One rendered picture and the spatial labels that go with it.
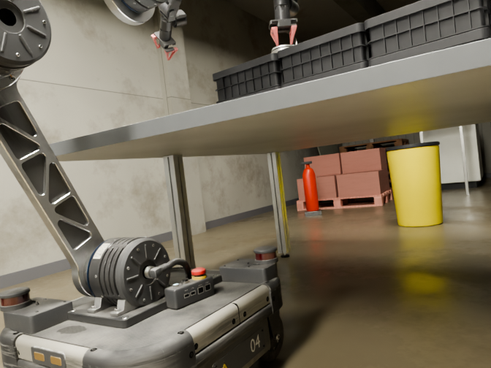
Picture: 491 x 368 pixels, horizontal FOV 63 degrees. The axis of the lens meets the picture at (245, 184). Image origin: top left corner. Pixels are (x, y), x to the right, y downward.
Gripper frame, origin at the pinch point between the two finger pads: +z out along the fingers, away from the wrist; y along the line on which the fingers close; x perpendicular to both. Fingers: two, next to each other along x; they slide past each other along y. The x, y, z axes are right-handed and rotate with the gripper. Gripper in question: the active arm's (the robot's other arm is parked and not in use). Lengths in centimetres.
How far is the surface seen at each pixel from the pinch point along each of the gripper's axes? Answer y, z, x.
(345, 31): -12.8, 8.5, 36.4
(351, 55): -14.0, 15.3, 35.7
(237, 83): 18.9, 14.5, 8.1
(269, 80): 8.2, 16.4, 16.9
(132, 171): 115, 33, -208
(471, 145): -298, 26, -390
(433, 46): -30, 19, 51
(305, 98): 8, 35, 76
